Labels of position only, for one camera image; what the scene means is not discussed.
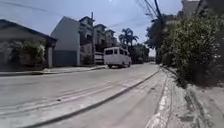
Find white van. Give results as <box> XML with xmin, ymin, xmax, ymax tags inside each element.
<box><xmin>103</xmin><ymin>46</ymin><xmax>133</xmax><ymax>69</ymax></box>

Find grey concrete road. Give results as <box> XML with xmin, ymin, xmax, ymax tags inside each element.
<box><xmin>0</xmin><ymin>62</ymin><xmax>169</xmax><ymax>128</ymax></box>

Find clump of dark trees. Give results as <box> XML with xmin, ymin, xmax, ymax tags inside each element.
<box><xmin>128</xmin><ymin>43</ymin><xmax>151</xmax><ymax>65</ymax></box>

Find pale concrete pavement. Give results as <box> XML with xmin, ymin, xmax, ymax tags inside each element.
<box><xmin>0</xmin><ymin>64</ymin><xmax>108</xmax><ymax>77</ymax></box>

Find grey concrete pavement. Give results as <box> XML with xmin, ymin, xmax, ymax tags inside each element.
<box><xmin>144</xmin><ymin>65</ymin><xmax>224</xmax><ymax>128</ymax></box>

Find tall grey building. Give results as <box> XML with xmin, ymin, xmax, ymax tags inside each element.
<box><xmin>49</xmin><ymin>14</ymin><xmax>119</xmax><ymax>67</ymax></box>

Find thin pole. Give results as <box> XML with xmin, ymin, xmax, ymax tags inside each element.
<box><xmin>90</xmin><ymin>11</ymin><xmax>95</xmax><ymax>65</ymax></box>

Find green hedge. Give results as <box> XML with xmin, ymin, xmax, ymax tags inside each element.
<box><xmin>159</xmin><ymin>13</ymin><xmax>224</xmax><ymax>88</ymax></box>

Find overhead wires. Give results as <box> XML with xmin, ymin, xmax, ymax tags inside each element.
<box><xmin>133</xmin><ymin>0</ymin><xmax>165</xmax><ymax>22</ymax></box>

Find dark tree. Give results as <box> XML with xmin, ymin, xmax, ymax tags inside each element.
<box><xmin>145</xmin><ymin>13</ymin><xmax>178</xmax><ymax>65</ymax></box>

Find green bush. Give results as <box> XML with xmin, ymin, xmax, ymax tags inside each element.
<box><xmin>13</xmin><ymin>39</ymin><xmax>46</xmax><ymax>68</ymax></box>

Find pale building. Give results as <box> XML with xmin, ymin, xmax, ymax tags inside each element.
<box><xmin>179</xmin><ymin>0</ymin><xmax>224</xmax><ymax>19</ymax></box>

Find low house with dark roof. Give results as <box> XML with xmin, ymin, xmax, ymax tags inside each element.
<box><xmin>0</xmin><ymin>18</ymin><xmax>58</xmax><ymax>72</ymax></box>

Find palm tree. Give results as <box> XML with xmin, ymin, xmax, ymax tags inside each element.
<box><xmin>118</xmin><ymin>27</ymin><xmax>140</xmax><ymax>51</ymax></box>

